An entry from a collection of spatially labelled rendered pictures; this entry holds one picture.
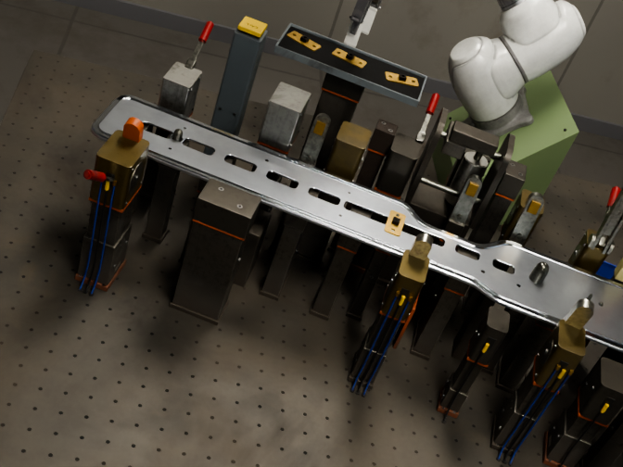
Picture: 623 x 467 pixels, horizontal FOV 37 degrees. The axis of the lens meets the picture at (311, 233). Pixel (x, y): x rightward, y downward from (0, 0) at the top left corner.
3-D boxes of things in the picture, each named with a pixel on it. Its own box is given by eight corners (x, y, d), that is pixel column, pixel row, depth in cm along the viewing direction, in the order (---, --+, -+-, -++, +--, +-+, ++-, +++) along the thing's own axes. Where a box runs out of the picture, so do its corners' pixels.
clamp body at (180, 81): (137, 195, 237) (161, 77, 214) (154, 171, 246) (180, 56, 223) (163, 206, 237) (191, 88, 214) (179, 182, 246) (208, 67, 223)
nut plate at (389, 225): (399, 237, 204) (400, 233, 203) (383, 231, 204) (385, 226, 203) (405, 216, 210) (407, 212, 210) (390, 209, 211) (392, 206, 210)
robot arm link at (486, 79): (462, 104, 279) (429, 50, 266) (514, 71, 275) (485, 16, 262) (477, 131, 266) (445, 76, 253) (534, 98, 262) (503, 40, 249)
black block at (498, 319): (433, 421, 207) (484, 334, 189) (438, 390, 215) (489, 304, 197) (454, 429, 207) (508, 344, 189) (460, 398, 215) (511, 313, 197)
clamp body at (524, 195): (458, 314, 237) (518, 205, 214) (463, 288, 246) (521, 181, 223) (482, 323, 237) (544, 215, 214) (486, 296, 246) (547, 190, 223)
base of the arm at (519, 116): (458, 116, 285) (450, 103, 282) (525, 86, 277) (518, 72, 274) (464, 153, 272) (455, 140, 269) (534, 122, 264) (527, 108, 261)
